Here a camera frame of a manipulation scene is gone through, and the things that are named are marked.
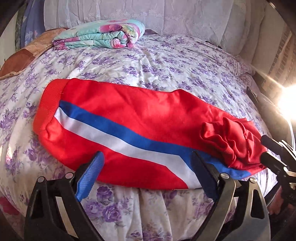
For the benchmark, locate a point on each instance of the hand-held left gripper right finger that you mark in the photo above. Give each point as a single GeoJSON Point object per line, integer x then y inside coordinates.
{"type": "Point", "coordinates": [204, 176]}

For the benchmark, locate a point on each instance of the blue printed cloth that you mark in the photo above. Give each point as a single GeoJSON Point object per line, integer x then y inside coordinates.
{"type": "Point", "coordinates": [32, 20]}

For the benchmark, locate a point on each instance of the white lace cover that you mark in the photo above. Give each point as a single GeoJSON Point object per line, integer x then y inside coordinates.
{"type": "Point", "coordinates": [138, 14]}

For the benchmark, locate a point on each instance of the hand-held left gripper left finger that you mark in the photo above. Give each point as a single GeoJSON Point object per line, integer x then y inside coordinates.
{"type": "Point", "coordinates": [89, 178]}

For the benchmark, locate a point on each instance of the purple floral pillow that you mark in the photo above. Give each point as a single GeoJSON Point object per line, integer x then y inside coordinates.
{"type": "Point", "coordinates": [242, 67]}

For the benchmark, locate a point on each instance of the folded teal floral blanket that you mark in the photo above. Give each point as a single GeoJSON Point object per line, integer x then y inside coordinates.
{"type": "Point", "coordinates": [99, 34]}

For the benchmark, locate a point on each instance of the brown orange pillow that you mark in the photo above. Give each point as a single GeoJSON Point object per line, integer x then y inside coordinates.
{"type": "Point", "coordinates": [30, 53]}

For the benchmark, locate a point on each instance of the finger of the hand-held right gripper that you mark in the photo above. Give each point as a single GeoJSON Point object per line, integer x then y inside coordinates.
{"type": "Point", "coordinates": [271, 161]}
{"type": "Point", "coordinates": [274, 144]}

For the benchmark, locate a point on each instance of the beige checked curtain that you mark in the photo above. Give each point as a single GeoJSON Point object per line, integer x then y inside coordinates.
{"type": "Point", "coordinates": [282, 58]}

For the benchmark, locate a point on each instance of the red striped sweatshirt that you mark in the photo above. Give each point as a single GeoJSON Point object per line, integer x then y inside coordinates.
{"type": "Point", "coordinates": [138, 111]}

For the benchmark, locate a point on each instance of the bed with purple floral sheet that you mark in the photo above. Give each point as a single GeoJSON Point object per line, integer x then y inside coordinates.
{"type": "Point", "coordinates": [138, 60]}

